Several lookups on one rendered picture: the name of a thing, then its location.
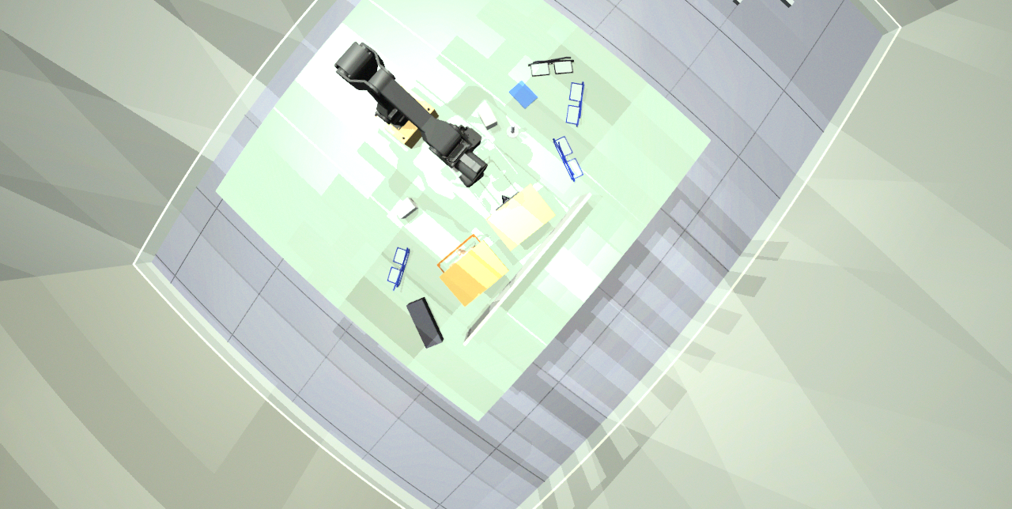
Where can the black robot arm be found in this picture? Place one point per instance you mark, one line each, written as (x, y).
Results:
(454, 145)

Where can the grey flat rectangular panel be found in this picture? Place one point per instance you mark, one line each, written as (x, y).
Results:
(527, 267)

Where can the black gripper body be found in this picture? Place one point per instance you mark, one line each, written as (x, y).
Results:
(466, 181)

